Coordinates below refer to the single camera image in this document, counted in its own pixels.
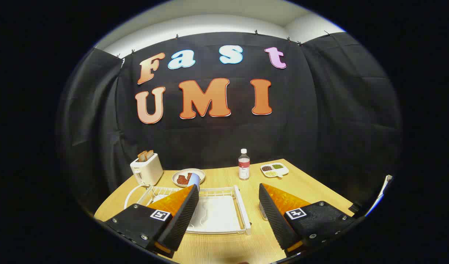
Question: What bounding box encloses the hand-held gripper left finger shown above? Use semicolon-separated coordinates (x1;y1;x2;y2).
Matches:
103;184;200;258

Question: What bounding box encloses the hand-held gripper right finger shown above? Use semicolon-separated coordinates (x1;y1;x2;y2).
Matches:
258;183;358;254

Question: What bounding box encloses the white dish rack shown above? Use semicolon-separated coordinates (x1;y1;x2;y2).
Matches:
124;183;252;235

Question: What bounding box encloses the beige round dish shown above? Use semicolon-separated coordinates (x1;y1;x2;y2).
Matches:
172;168;206;188

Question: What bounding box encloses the white divided tray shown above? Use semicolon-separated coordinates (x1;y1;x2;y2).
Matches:
261;162;289;178

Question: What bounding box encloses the white toaster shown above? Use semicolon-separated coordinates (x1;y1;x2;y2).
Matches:
130;153;164;187

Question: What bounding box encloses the clear bottle with red label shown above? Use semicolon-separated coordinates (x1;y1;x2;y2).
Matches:
238;148;250;180

